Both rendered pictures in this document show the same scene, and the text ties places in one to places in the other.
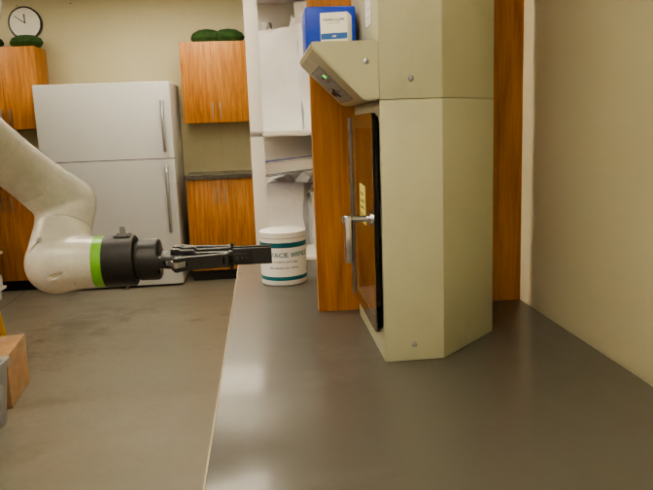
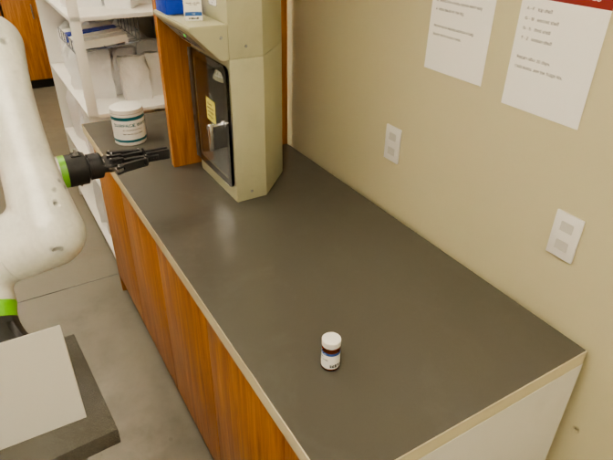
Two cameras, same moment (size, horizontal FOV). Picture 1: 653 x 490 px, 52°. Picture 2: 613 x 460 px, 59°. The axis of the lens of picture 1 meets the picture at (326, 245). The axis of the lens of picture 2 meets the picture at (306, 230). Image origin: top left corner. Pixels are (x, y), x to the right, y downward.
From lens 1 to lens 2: 0.69 m
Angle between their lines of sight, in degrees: 33
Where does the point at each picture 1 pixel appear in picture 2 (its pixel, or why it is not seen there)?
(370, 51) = (223, 31)
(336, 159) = (178, 71)
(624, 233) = (351, 120)
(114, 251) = (76, 167)
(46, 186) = not seen: hidden behind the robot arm
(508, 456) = (320, 248)
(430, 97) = (256, 56)
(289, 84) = not seen: outside the picture
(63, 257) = not seen: hidden behind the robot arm
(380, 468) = (269, 266)
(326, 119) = (170, 45)
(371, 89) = (224, 55)
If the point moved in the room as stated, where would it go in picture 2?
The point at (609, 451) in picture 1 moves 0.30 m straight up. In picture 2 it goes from (358, 238) to (366, 146)
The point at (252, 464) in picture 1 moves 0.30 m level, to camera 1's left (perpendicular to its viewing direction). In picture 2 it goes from (210, 276) to (93, 306)
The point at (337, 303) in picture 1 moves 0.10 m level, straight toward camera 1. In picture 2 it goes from (185, 161) to (192, 171)
